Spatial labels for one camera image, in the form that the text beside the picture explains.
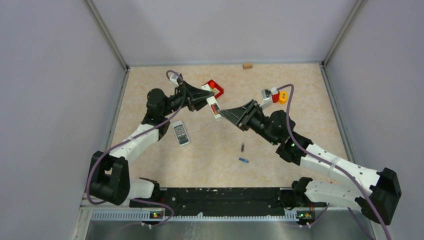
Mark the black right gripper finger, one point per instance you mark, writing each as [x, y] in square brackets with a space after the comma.
[239, 111]
[236, 118]

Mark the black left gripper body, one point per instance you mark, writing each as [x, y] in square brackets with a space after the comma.
[185, 101]

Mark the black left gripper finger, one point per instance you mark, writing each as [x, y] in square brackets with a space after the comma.
[199, 102]
[194, 92]

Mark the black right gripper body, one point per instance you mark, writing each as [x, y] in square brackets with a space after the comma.
[254, 120]

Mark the red AAA battery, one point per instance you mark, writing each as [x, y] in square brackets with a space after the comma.
[215, 109]

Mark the grey remote control with buttons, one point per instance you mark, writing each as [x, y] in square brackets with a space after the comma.
[180, 132]

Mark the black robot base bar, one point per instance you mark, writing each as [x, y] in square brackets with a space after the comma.
[227, 202]

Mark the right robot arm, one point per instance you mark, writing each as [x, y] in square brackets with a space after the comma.
[375, 193]

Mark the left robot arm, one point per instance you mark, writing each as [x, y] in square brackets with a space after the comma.
[109, 176]

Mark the red toy bin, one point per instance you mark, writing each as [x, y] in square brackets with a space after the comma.
[215, 88]

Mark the red oval toy block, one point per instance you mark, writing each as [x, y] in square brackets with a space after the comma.
[275, 95]

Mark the tan wooden block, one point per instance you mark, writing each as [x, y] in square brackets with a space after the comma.
[247, 65]

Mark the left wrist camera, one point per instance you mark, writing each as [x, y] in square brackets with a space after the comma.
[175, 79]

